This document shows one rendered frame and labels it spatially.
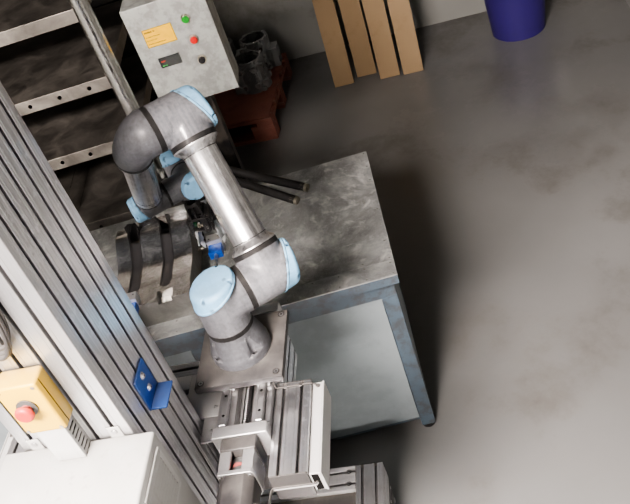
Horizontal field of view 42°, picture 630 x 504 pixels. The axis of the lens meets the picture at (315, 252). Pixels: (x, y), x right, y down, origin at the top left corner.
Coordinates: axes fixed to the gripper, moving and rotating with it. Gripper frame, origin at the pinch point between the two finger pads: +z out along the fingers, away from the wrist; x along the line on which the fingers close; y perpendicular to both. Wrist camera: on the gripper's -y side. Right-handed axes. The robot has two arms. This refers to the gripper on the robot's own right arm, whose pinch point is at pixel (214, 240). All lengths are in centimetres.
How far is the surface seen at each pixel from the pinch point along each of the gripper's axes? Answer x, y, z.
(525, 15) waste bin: 160, -242, 78
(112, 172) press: -52, -90, 16
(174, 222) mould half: -14.8, -18.2, 1.5
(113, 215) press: -48, -57, 16
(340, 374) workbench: 24, 16, 56
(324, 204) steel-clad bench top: 34.2, -23.4, 14.9
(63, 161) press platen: -60, -69, -6
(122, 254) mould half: -33.9, -12.1, 3.9
